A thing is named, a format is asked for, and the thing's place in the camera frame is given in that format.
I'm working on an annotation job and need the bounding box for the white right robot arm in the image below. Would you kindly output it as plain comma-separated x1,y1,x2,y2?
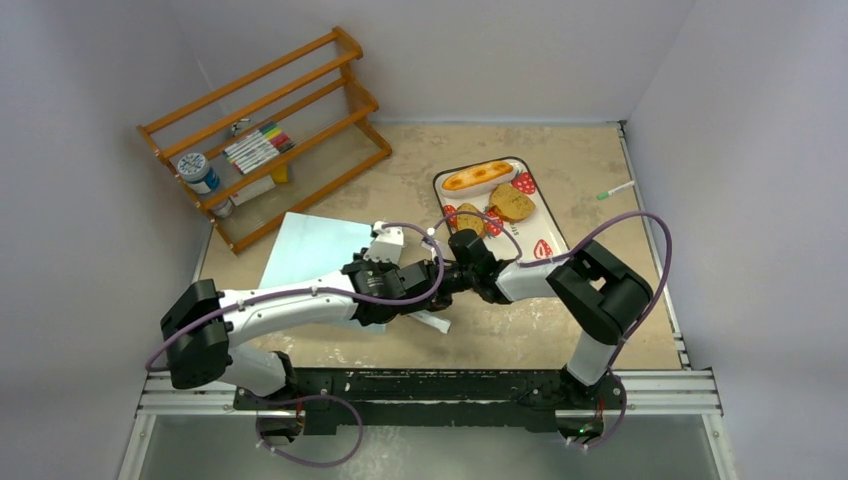
437,229,654,407

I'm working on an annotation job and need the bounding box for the long fake bread loaf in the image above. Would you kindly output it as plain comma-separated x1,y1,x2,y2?
440,160,516,198

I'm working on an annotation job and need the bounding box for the light blue paper bag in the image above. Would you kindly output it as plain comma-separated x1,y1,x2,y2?
258,211,399,336

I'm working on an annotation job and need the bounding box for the round brown bread slice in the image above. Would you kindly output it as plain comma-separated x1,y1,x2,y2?
488,184,536,223

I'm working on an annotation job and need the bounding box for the pack of coloured markers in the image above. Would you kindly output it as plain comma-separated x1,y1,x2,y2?
223,121,294,175

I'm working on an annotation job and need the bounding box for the orange wooden shelf rack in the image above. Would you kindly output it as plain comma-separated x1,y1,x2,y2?
137,26,392,254

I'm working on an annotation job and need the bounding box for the yellow sponge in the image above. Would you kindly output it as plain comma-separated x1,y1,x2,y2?
270,164,289,184

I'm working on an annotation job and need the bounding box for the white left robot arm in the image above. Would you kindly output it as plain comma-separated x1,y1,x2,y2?
160,254,452,409

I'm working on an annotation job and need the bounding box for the white strawberry tray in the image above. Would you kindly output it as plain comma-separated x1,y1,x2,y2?
432,156,568,262

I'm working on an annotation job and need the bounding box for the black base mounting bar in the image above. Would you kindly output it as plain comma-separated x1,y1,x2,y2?
234,367,626,440

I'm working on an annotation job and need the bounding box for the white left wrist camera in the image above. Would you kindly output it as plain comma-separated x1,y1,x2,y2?
363,221,404,264

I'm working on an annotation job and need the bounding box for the small clear bottle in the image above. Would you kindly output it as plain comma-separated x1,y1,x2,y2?
210,199,235,218

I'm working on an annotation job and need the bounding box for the small white box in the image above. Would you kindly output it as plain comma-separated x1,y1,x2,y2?
230,175,275,206

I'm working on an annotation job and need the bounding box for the green capped marker pen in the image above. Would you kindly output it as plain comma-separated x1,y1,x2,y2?
596,180,635,200

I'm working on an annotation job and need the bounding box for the aluminium rail frame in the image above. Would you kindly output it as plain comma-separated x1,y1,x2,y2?
118,370,738,479

